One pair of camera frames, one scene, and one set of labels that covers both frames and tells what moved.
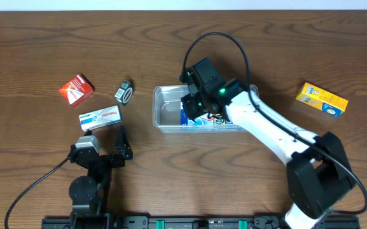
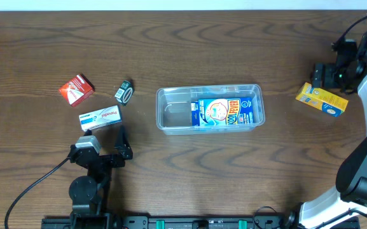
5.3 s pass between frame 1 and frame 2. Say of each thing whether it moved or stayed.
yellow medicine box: stayed
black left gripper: stayed
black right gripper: moved
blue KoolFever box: moved
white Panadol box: stayed
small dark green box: stayed
